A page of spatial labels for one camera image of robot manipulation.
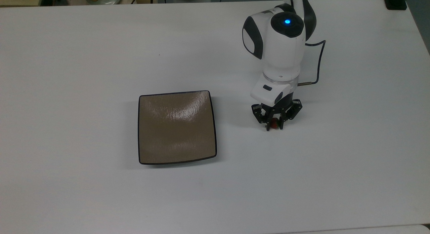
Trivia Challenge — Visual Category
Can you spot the square brown ceramic plate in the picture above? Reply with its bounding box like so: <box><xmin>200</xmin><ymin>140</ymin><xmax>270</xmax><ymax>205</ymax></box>
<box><xmin>138</xmin><ymin>90</ymin><xmax>217</xmax><ymax>165</ymax></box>

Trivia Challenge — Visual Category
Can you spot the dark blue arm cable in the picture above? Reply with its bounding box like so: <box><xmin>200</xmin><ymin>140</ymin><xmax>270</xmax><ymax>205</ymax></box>
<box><xmin>297</xmin><ymin>40</ymin><xmax>327</xmax><ymax>87</ymax></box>

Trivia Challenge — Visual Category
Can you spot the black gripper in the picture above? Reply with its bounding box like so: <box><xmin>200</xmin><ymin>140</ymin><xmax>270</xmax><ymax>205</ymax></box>
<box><xmin>252</xmin><ymin>93</ymin><xmax>303</xmax><ymax>131</ymax></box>

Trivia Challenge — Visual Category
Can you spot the black stand base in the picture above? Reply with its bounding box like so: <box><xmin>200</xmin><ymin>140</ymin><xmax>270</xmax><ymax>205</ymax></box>
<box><xmin>382</xmin><ymin>0</ymin><xmax>409</xmax><ymax>11</ymax></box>

